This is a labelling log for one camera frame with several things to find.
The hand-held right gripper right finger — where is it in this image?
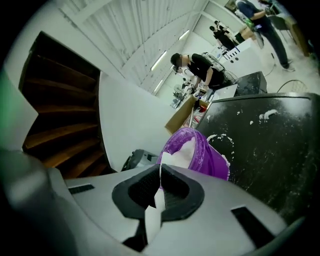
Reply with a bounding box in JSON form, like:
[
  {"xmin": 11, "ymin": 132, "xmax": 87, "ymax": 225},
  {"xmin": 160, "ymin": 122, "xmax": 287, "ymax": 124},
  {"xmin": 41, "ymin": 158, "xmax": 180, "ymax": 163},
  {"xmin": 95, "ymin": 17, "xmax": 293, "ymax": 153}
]
[{"xmin": 147, "ymin": 163, "xmax": 286, "ymax": 256}]

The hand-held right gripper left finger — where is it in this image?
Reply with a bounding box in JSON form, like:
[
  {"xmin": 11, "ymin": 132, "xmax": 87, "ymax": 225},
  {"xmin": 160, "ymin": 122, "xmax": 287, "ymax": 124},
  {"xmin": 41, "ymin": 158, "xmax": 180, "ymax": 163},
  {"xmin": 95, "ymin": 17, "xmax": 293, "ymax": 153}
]
[{"xmin": 65, "ymin": 163, "xmax": 161, "ymax": 253}]

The white plastic spoon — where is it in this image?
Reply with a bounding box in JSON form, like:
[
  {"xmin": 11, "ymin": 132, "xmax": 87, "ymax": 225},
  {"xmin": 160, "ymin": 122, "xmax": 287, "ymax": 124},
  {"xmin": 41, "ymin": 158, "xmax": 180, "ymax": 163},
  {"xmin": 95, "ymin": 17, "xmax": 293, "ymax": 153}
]
[{"xmin": 144, "ymin": 151, "xmax": 174, "ymax": 245}]

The purple plastic bucket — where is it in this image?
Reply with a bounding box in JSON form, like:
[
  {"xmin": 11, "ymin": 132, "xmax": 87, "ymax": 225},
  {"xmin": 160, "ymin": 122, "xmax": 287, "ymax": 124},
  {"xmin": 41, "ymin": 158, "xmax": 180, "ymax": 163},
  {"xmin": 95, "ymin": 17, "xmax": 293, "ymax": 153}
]
[{"xmin": 155, "ymin": 127, "xmax": 231, "ymax": 181}]

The open cardboard box with clutter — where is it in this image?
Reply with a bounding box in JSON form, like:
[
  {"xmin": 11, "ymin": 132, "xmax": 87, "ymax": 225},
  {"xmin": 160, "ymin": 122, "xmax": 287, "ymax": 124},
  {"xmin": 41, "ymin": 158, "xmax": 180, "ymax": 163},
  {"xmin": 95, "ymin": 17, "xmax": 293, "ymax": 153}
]
[{"xmin": 164, "ymin": 95, "xmax": 214, "ymax": 136}]

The wooden staircase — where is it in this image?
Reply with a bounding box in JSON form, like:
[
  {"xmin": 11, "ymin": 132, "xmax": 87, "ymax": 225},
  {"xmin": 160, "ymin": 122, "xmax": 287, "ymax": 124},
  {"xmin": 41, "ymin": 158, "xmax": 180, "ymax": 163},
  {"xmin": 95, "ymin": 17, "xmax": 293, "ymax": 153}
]
[{"xmin": 18, "ymin": 30, "xmax": 116, "ymax": 180}]

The white flat panel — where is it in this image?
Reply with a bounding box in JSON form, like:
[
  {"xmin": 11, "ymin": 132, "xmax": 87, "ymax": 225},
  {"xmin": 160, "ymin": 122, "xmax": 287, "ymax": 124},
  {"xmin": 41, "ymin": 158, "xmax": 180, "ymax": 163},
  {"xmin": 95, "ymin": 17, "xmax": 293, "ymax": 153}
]
[{"xmin": 211, "ymin": 83, "xmax": 239, "ymax": 103}]

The black speckled appliance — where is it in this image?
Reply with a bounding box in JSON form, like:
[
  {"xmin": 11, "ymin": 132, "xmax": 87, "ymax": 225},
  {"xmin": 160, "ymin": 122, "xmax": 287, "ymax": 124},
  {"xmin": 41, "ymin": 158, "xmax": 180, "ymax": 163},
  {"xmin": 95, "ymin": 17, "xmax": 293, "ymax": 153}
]
[{"xmin": 234, "ymin": 70, "xmax": 269, "ymax": 98}]

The white cabinet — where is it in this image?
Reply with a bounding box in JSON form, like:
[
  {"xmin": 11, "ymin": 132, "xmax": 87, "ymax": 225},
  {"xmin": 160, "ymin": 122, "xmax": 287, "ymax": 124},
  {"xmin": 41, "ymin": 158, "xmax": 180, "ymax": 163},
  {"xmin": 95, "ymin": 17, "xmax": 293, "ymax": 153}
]
[{"xmin": 216, "ymin": 38, "xmax": 252, "ymax": 66}]

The gold wire basket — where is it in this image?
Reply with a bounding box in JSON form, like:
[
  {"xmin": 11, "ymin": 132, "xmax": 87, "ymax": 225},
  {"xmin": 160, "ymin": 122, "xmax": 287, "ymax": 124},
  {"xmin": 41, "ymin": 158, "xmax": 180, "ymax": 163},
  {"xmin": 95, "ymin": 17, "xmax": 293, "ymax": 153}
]
[{"xmin": 275, "ymin": 79, "xmax": 310, "ymax": 95}]

